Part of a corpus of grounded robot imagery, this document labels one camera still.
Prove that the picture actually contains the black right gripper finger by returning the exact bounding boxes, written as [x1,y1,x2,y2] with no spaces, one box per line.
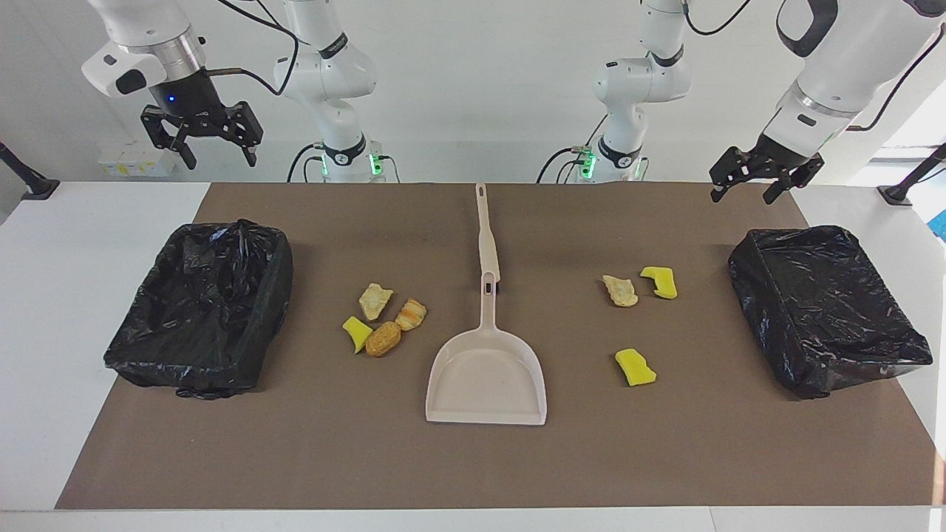
[140,106,197,171]
[225,102,264,167]

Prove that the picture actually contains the brown oval bread roll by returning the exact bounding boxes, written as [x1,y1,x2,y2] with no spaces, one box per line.
[365,321,402,358]

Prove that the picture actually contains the white wall socket boxes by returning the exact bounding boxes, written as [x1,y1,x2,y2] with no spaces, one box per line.
[98,142,178,178]

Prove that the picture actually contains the brown table mat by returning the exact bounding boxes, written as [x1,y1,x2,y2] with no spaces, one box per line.
[55,183,946,511]

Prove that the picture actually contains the black pole stand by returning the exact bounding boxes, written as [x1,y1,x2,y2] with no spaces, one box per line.
[0,142,61,202]
[877,143,946,206]

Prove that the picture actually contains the pale beige bread chunk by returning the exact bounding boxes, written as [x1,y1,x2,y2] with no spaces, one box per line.
[359,283,394,322]

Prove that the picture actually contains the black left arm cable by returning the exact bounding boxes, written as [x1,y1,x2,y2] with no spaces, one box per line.
[684,0,946,132]

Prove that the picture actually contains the beige orange bread slice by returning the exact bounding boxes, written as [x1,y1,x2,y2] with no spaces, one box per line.
[602,275,639,308]

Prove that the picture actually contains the yellow green sponge piece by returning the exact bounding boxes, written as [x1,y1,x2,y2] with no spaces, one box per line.
[615,348,657,387]
[342,316,374,355]
[640,266,678,300]

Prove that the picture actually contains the bin with smooth black bag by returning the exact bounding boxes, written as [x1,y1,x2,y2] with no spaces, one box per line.
[728,225,933,400]

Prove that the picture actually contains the beige hand brush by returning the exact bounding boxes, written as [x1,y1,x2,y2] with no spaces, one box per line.
[474,183,505,295]

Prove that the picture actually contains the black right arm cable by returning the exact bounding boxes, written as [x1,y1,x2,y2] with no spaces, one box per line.
[201,0,300,97]

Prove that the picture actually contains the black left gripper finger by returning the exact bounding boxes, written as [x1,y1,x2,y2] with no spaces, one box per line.
[709,146,763,203]
[763,159,825,205]

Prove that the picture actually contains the black base cable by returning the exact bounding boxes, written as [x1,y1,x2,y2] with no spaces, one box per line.
[287,143,401,183]
[537,146,596,184]

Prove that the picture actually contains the orange striped croissant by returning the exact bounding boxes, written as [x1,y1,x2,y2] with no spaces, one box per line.
[395,298,427,332]

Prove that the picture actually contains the bin with knotted black bag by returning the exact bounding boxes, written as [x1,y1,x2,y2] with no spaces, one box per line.
[103,219,294,400]

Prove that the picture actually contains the beige plastic dustpan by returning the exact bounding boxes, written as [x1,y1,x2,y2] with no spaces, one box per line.
[425,271,548,426]

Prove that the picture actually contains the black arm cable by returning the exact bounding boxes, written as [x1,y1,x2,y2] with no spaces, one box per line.
[201,0,300,97]
[684,0,946,132]

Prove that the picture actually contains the black left base cable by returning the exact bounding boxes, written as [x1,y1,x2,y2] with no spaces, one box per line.
[537,146,596,184]

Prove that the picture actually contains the black right base cable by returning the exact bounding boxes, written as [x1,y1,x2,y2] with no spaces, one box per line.
[287,143,401,183]

